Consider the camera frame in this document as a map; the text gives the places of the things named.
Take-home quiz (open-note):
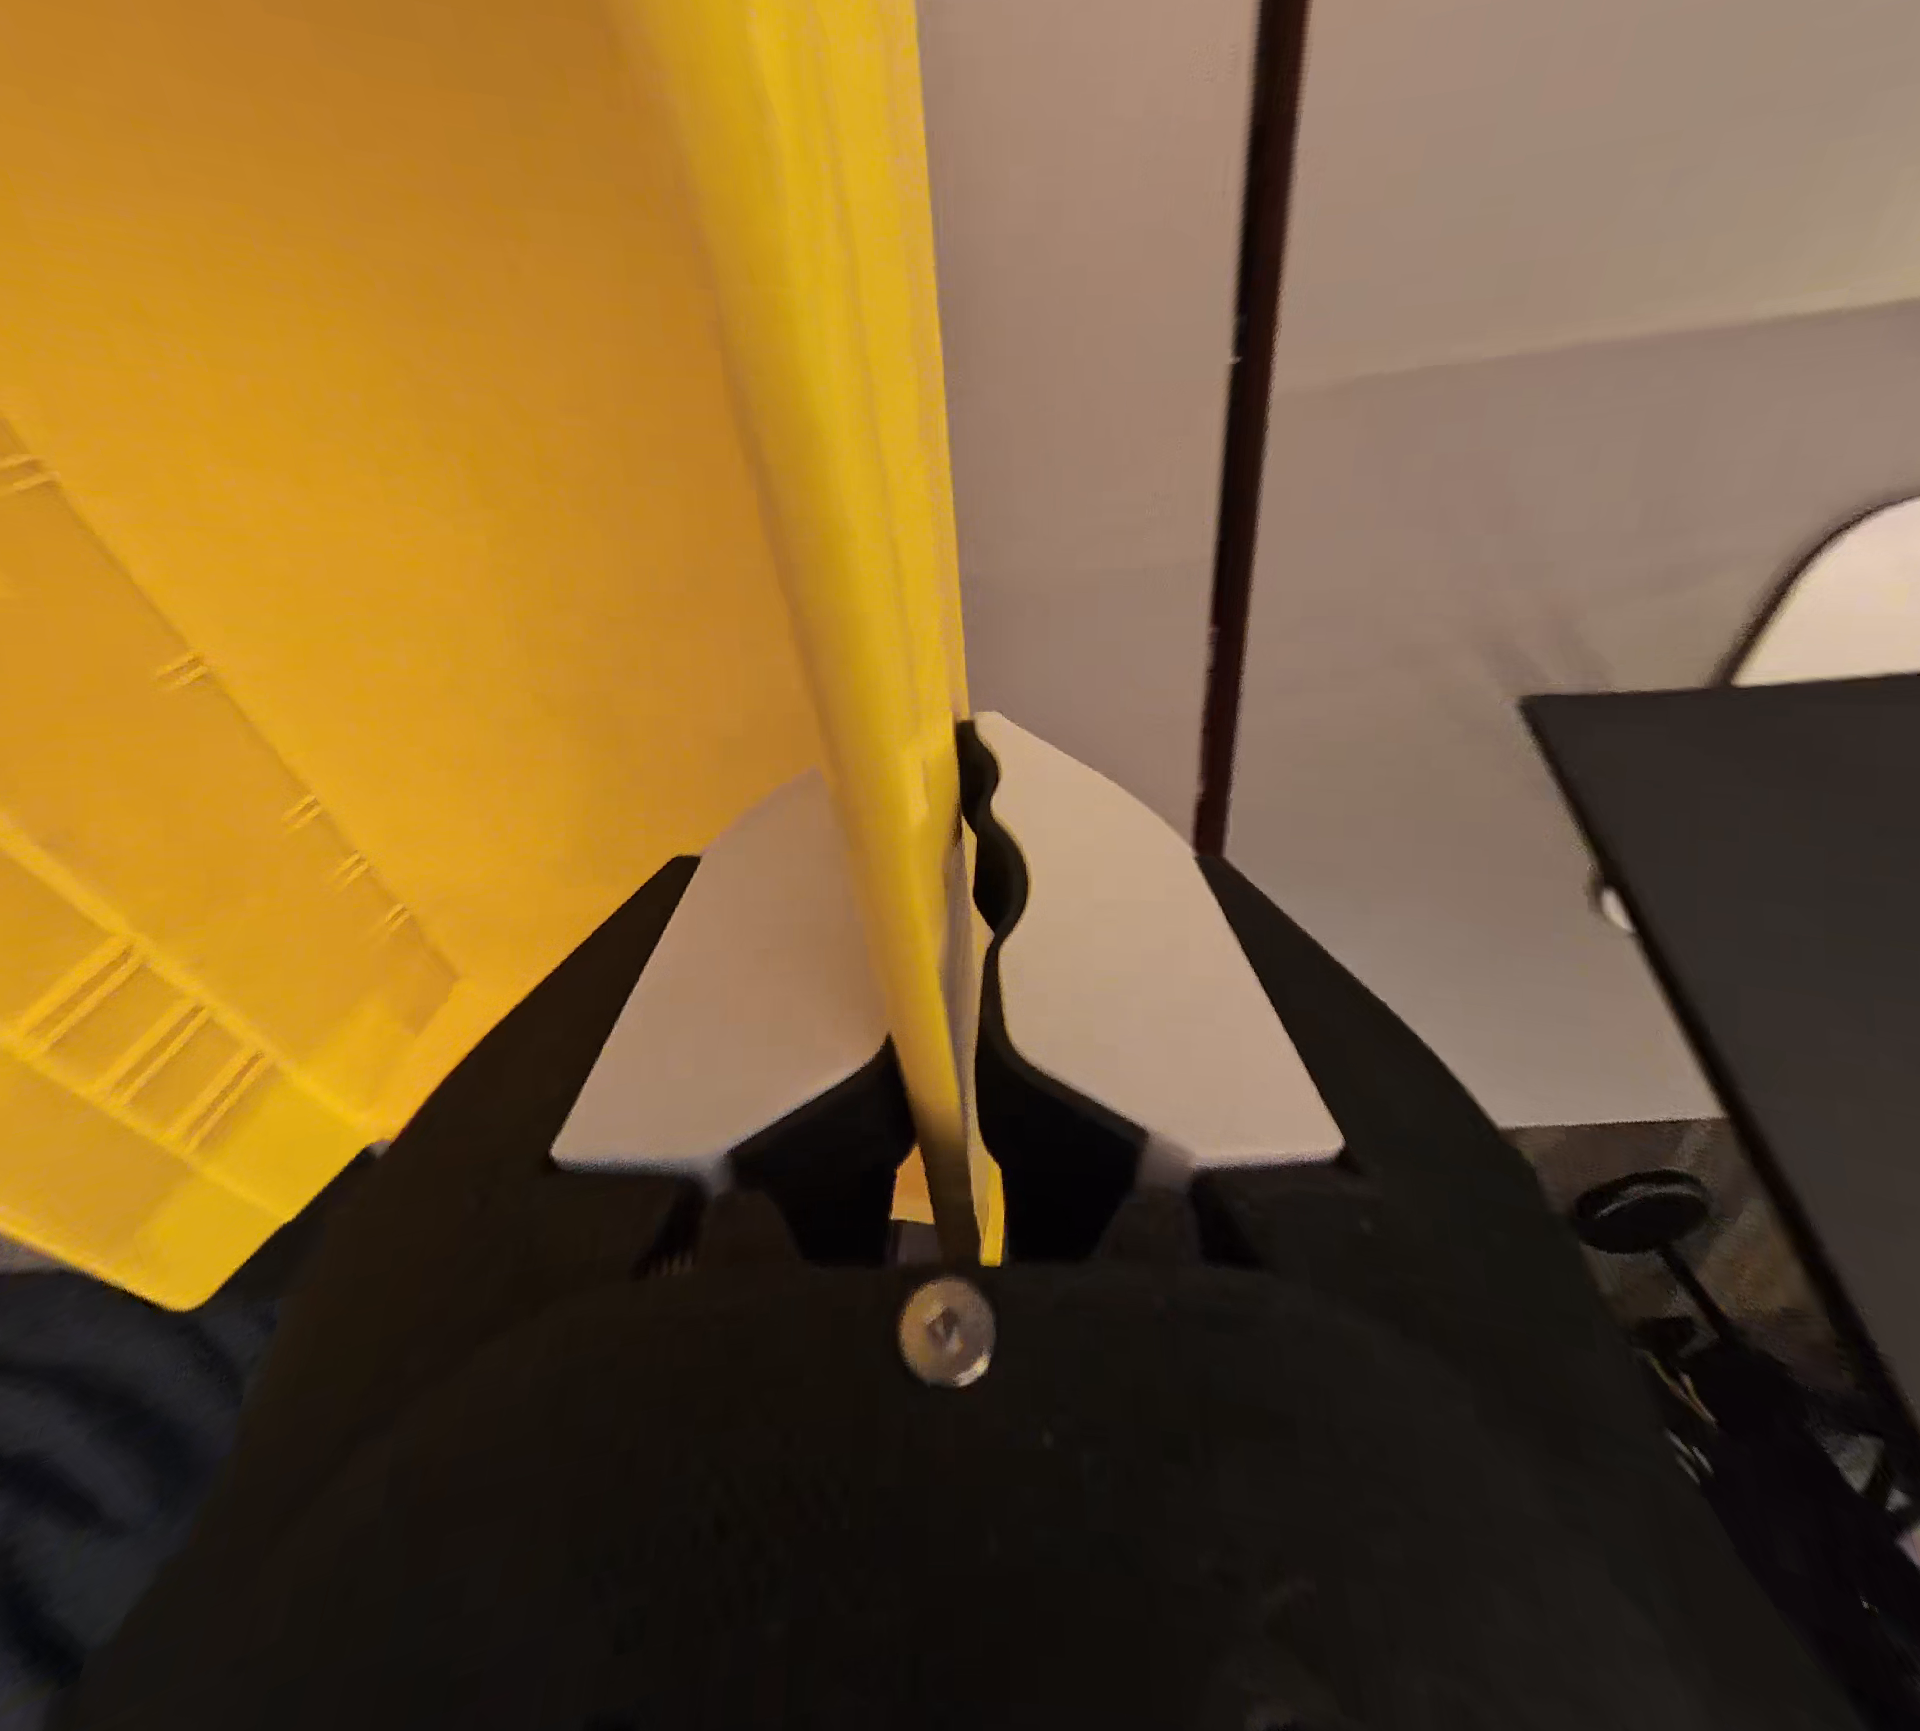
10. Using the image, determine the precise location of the yellow plastic box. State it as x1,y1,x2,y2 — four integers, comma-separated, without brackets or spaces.
0,0,1005,1312

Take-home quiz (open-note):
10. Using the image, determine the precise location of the black flat board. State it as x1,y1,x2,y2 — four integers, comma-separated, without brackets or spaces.
1521,673,1920,1424

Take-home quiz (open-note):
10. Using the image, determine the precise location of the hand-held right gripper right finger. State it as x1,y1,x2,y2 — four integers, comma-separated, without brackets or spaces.
956,713,1348,1258

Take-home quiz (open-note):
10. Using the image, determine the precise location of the dark vertical post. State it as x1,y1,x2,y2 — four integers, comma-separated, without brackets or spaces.
1195,0,1333,855

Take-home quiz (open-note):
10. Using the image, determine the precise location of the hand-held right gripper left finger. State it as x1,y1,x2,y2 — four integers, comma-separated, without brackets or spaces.
552,771,921,1258

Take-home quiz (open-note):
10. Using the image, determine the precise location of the black round stand foot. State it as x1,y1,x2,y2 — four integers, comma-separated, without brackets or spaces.
1575,1166,1772,1356

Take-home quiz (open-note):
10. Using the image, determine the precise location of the dark blue clothing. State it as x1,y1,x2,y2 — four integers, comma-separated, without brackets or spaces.
0,1234,289,1731

